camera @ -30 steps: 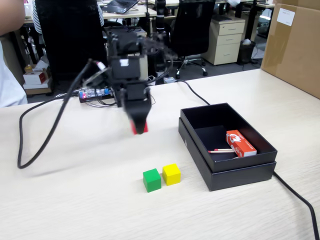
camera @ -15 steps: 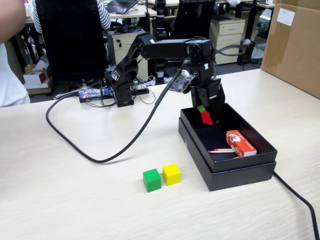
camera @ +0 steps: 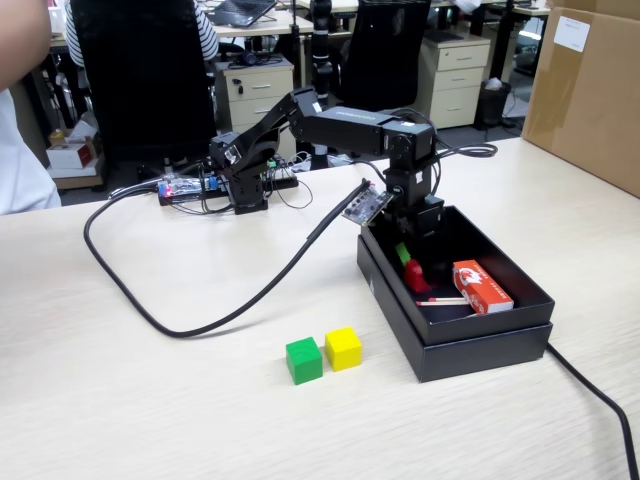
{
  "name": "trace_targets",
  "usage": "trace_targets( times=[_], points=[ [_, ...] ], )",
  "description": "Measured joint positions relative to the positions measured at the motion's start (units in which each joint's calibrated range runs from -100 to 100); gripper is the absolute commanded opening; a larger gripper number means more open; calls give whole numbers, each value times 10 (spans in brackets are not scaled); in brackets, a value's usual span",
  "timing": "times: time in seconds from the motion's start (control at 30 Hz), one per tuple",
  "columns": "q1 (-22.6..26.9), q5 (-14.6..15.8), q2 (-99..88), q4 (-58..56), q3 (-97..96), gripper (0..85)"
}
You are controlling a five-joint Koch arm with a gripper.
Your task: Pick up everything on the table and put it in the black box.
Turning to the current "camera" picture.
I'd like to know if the thick black sleeved cable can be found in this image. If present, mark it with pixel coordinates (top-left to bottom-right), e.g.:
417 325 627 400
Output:
83 177 374 339

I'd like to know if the black power cable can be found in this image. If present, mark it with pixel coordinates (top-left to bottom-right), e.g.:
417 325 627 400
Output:
544 341 640 480

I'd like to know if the orange matchbox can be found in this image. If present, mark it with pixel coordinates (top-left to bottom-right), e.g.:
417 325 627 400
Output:
452 258 515 317

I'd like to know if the small white red box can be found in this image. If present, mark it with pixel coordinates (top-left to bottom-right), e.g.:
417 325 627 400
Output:
45 134 101 171

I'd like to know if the black cylindrical pole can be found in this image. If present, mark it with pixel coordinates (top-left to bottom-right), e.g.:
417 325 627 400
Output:
308 0 335 169

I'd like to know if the camera circuit board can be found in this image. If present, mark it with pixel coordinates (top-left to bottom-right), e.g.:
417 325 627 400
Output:
341 178 395 226

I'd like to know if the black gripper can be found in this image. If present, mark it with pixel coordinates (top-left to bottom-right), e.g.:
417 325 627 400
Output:
377 195 450 285

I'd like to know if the red cube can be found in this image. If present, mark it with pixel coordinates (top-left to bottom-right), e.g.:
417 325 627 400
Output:
403 258 434 295

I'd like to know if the black mesh trash bin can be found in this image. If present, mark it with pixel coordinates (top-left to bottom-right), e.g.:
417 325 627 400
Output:
474 79 514 129

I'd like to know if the thin black wire loop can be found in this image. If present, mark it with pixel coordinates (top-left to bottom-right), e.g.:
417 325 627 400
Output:
272 177 315 211

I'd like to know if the controller circuit board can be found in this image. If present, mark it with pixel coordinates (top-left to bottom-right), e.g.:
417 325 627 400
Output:
157 174 224 201

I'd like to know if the open black laptop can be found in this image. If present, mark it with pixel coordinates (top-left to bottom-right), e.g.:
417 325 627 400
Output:
207 0 279 29

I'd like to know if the beige drawer pedestal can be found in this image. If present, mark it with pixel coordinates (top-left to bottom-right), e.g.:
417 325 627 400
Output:
417 34 492 130
214 57 296 161

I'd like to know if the green cube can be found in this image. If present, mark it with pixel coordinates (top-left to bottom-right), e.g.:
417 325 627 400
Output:
285 336 324 386

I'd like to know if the large brown cardboard box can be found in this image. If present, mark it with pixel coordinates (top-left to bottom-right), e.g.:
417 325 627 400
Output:
521 0 640 199

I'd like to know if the black mesh office chair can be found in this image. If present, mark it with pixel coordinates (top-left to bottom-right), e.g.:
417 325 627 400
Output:
342 0 432 114
69 0 217 181

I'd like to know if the person in striped shirt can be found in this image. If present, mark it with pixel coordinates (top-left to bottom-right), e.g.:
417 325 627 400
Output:
64 0 220 69

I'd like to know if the white shirt torso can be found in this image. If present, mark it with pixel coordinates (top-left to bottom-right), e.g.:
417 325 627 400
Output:
0 88 63 216

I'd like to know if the yellow cube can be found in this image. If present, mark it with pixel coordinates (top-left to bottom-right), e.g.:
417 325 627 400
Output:
324 326 363 373

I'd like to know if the low wooden dolly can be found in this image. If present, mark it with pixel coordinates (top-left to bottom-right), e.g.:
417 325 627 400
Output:
52 167 106 191

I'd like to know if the black cardboard box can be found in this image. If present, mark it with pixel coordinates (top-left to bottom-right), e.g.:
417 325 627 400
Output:
360 204 556 346

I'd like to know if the black servo cable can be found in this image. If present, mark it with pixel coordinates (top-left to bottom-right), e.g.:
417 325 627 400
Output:
394 107 499 196

